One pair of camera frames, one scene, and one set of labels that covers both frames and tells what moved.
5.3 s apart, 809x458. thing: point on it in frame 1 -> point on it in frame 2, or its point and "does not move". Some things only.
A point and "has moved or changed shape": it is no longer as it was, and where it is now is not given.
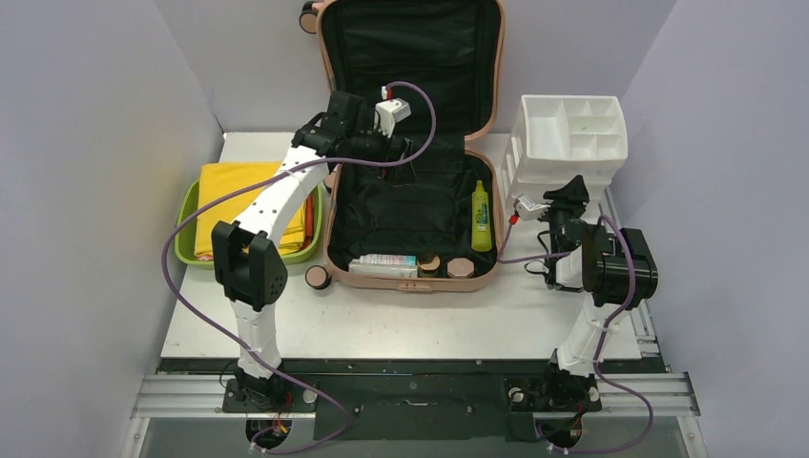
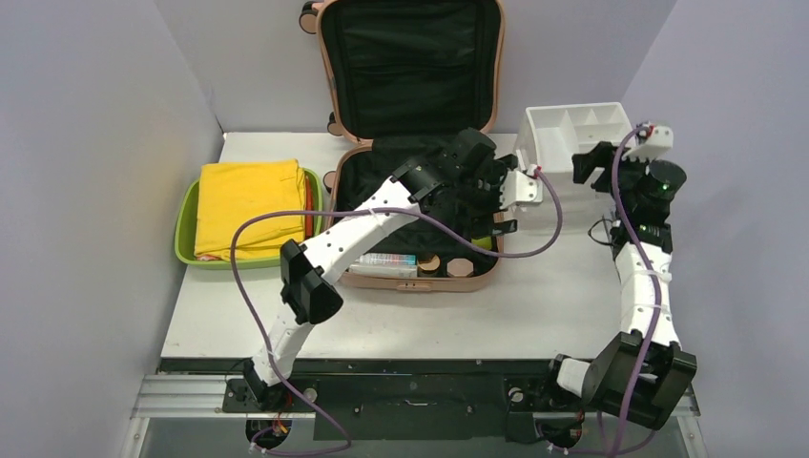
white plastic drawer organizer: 556,138 has moved or changed shape
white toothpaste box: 385,265 does not move
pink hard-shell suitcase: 439,228 does not move
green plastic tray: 184,245 does not move
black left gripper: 402,152 -> 481,219
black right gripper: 570,197 -> 603,162
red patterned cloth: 309,216 does not move
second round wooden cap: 460,268 does not move
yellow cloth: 217,179 does not move
